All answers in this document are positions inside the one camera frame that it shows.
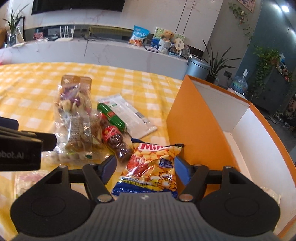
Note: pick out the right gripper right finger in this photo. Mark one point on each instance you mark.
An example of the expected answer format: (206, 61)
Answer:
(193, 177)

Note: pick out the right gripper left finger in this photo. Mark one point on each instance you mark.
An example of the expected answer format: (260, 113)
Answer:
(96, 177)

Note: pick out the clear peanut bag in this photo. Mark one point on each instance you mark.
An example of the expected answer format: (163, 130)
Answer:
(26, 179)

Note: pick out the clear mixed snack bag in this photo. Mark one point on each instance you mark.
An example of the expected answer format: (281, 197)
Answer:
(78, 141)

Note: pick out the Mimi orange chips bag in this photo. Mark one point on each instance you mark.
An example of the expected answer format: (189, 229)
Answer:
(151, 168)

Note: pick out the green sausage stick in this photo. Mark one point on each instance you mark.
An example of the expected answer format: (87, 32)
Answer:
(112, 117)

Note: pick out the white snack packet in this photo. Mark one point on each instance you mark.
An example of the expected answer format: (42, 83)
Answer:
(137, 125)

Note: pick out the purple veggie chips bag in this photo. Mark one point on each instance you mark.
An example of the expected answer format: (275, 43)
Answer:
(74, 97)

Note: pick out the orange cardboard box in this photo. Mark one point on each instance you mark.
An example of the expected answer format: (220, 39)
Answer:
(219, 128)

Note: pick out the yellow checkered tablecloth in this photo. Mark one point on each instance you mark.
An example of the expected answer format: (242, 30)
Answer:
(57, 207)

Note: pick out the blue water jug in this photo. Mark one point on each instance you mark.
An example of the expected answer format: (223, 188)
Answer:
(240, 84)

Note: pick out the glass vase with plant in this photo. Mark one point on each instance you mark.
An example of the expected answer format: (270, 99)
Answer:
(13, 22)

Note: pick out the grey blue trash bin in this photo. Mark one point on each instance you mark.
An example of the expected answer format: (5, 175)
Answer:
(197, 68)

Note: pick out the dark grey drawer cabinet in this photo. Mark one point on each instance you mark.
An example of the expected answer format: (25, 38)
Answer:
(271, 98)

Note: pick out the white wifi router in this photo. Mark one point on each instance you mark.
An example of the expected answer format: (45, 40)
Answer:
(66, 34)

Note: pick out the tall green potted plant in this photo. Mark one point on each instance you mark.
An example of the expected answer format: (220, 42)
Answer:
(217, 62)

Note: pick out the white tv cabinet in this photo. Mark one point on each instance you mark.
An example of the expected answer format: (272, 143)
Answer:
(101, 52)

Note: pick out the hanging ivy plant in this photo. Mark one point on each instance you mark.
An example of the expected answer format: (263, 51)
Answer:
(268, 58)

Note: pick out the brown teddy bear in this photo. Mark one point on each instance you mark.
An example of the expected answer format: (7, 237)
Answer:
(165, 41)

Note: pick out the blue snack bag on cabinet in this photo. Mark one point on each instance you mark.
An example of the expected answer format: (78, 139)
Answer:
(138, 36)

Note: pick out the black wall television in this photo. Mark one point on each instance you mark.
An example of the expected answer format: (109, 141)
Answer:
(43, 6)

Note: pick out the framed wall picture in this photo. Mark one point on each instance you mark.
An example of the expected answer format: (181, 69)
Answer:
(249, 4)

